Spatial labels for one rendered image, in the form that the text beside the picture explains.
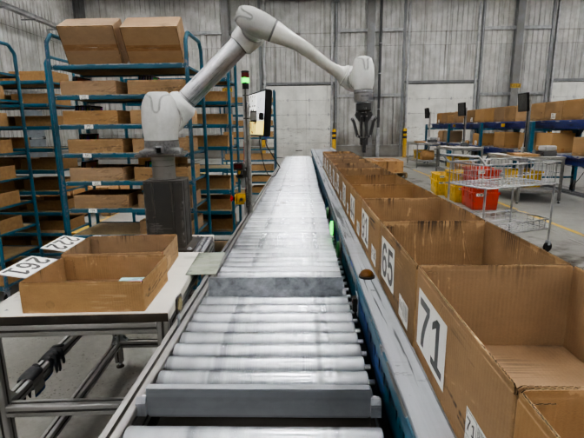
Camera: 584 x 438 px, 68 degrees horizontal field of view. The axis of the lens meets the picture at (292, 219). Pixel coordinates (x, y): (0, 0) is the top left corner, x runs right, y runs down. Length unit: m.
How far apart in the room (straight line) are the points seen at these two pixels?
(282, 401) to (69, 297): 0.81
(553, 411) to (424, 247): 0.79
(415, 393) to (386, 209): 0.96
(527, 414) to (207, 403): 0.67
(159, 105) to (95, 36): 1.51
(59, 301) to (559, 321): 1.33
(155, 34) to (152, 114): 1.35
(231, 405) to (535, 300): 0.64
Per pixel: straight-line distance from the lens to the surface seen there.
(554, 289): 0.96
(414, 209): 1.64
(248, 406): 0.99
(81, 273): 1.80
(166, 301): 1.51
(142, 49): 3.40
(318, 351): 1.16
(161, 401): 1.02
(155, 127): 2.05
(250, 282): 1.49
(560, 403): 0.54
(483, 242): 1.31
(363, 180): 2.38
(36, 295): 1.56
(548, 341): 1.00
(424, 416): 0.72
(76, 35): 3.55
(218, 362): 1.13
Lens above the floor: 1.31
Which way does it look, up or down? 12 degrees down
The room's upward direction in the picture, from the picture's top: 1 degrees counter-clockwise
